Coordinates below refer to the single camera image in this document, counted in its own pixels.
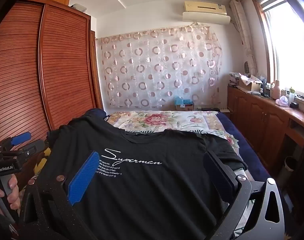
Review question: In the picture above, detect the circle-patterned sheer curtain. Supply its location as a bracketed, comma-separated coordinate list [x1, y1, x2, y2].
[96, 26, 223, 110]

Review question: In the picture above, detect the navy bed sheet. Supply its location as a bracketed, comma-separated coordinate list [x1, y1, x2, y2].
[217, 111, 272, 180]

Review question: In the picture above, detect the navy folded blanket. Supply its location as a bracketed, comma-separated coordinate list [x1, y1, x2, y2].
[84, 108, 110, 123]

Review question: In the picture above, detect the cream wall air conditioner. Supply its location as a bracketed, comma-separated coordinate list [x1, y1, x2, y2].
[182, 0, 231, 25]

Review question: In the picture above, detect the black t-shirt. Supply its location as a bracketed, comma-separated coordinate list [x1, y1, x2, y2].
[41, 120, 248, 240]

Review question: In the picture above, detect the wooden slatted wardrobe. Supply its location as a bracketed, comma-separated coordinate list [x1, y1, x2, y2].
[0, 0, 104, 190]

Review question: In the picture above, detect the wooden sideboard cabinet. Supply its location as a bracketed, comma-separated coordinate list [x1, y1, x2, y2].
[227, 85, 304, 175]

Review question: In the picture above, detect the floral blanket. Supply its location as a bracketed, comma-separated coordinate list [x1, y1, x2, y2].
[107, 110, 240, 155]

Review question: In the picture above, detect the person's left hand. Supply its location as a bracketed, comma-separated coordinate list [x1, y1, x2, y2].
[0, 174, 21, 215]

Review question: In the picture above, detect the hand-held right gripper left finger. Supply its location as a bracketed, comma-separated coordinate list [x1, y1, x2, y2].
[18, 151, 102, 240]

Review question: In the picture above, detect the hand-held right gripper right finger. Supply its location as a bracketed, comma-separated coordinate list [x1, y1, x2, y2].
[202, 151, 286, 240]

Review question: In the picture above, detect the open cardboard box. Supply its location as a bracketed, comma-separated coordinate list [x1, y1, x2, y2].
[238, 73, 263, 93]

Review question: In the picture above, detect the pink bottle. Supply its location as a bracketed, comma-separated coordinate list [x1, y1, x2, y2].
[270, 80, 282, 100]

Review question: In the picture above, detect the dark waste bin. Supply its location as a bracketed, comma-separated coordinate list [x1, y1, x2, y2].
[284, 156, 299, 180]

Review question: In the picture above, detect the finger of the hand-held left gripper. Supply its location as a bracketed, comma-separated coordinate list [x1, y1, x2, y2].
[2, 132, 32, 147]
[19, 140, 46, 157]

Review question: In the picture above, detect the wooden-framed window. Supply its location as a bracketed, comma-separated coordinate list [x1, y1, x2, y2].
[252, 0, 304, 100]

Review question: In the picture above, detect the blue cardboard box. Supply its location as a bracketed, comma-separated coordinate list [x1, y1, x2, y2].
[174, 96, 195, 111]

